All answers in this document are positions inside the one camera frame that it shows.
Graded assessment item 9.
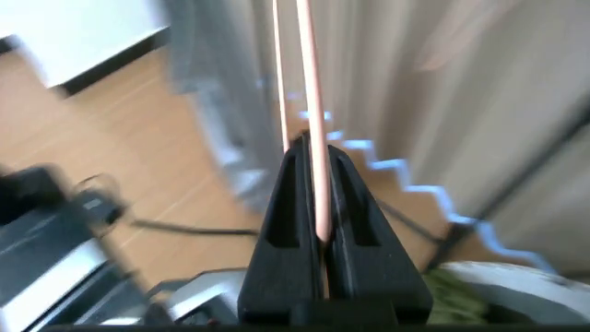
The black clothes rack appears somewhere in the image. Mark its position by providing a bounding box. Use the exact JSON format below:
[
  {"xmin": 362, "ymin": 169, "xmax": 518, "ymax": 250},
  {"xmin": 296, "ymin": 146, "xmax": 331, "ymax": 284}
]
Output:
[{"xmin": 131, "ymin": 105, "xmax": 590, "ymax": 273}]

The green garment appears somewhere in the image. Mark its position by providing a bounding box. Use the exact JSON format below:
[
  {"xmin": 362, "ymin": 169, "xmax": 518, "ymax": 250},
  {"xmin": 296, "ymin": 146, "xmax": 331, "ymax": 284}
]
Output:
[{"xmin": 421, "ymin": 268, "xmax": 490, "ymax": 326}]

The white laundry basket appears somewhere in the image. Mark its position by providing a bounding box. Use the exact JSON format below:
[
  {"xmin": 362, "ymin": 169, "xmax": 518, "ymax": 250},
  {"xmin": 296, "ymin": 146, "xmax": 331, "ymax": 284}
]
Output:
[{"xmin": 437, "ymin": 260, "xmax": 590, "ymax": 326}]

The beige curtain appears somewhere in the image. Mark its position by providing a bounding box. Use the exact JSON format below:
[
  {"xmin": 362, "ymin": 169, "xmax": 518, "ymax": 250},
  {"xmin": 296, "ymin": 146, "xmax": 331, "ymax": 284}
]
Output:
[{"xmin": 165, "ymin": 0, "xmax": 590, "ymax": 278}]

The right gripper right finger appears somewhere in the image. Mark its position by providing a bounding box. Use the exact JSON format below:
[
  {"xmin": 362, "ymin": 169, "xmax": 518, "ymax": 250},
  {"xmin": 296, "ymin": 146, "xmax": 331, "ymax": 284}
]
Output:
[{"xmin": 324, "ymin": 145, "xmax": 433, "ymax": 324}]

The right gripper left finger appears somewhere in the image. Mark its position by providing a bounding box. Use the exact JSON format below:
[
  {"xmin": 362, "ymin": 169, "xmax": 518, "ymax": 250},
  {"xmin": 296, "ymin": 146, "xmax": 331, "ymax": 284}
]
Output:
[{"xmin": 237, "ymin": 133, "xmax": 324, "ymax": 324}]

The pink clothes hanger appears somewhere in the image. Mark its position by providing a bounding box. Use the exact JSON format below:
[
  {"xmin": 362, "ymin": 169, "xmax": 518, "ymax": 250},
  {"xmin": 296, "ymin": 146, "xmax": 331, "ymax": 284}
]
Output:
[{"xmin": 270, "ymin": 0, "xmax": 334, "ymax": 299}]

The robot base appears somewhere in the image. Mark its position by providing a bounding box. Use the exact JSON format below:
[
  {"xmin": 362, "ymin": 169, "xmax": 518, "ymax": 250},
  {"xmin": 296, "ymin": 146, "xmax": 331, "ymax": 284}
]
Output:
[{"xmin": 0, "ymin": 163, "xmax": 253, "ymax": 326}]

